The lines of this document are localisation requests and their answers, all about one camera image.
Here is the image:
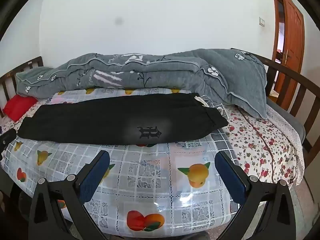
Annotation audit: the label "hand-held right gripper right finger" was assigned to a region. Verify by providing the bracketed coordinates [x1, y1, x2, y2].
[214, 150, 302, 240]

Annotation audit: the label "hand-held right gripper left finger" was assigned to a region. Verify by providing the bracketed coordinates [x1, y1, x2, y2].
[29, 150, 111, 240]

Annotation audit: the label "black pants with white waistband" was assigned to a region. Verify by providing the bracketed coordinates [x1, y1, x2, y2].
[16, 92, 228, 146]

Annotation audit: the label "floral bed sheet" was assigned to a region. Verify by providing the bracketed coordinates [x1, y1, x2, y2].
[0, 97, 304, 186]

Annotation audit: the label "fruit print plastic tablecloth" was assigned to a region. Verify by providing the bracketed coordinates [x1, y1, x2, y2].
[0, 87, 241, 238]

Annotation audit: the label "grey padded mat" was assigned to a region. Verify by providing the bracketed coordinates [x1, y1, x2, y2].
[266, 97, 307, 143]

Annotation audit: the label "black flat device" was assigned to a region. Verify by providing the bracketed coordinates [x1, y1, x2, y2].
[0, 128, 16, 160]

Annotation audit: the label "grey floral pillow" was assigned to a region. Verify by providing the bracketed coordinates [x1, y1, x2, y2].
[197, 49, 268, 119]

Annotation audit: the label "red pillow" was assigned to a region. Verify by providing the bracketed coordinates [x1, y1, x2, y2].
[3, 94, 38, 122]

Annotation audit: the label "grey floral quilt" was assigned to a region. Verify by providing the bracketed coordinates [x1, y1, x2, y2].
[15, 52, 225, 98]

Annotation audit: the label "wooden chair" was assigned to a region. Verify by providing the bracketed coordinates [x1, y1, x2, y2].
[230, 47, 320, 168]

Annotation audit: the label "wooden slatted bed end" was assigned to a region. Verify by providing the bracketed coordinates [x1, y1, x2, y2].
[0, 56, 44, 119]

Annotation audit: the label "wooden door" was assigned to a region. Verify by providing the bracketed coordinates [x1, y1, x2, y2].
[274, 0, 306, 96]

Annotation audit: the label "wooden door frame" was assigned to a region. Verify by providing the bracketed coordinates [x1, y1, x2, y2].
[270, 0, 284, 58]

